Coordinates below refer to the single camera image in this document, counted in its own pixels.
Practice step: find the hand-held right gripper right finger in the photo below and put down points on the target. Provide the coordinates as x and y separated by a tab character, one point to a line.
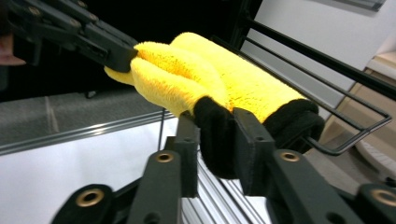
253	152

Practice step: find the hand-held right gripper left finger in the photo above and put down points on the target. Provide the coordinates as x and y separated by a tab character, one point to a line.
188	155

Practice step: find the yellow and black towel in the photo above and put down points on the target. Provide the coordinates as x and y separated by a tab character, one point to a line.
249	81

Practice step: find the aluminium frame rail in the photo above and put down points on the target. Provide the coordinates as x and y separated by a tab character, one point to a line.
93	130
218	199

